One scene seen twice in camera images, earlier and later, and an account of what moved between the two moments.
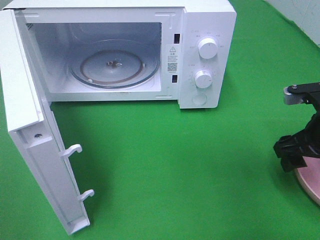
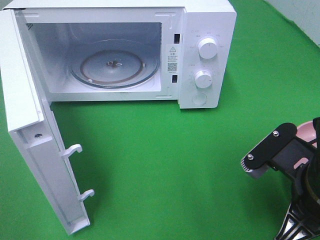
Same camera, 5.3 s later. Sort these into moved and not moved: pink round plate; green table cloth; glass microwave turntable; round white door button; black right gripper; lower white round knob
Moved: black right gripper; pink round plate
Not moved: round white door button; glass microwave turntable; green table cloth; lower white round knob
